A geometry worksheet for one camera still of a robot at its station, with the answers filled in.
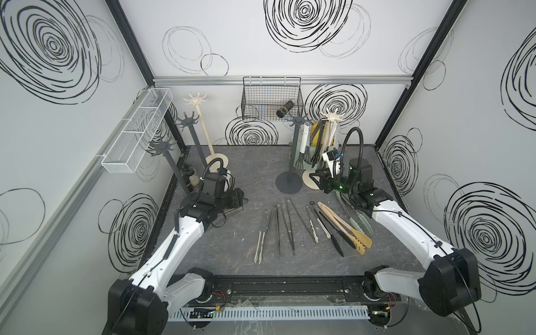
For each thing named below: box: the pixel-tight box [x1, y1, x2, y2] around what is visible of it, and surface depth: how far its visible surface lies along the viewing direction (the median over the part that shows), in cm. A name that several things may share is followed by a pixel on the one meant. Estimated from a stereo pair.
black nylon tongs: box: [312, 204, 356, 257], surface depth 88 cm
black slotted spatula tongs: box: [311, 118, 329, 169], surface depth 83 cm
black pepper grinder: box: [276, 98, 296, 118], surface depth 93 cm
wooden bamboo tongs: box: [317, 201, 373, 255], surface depth 87 cm
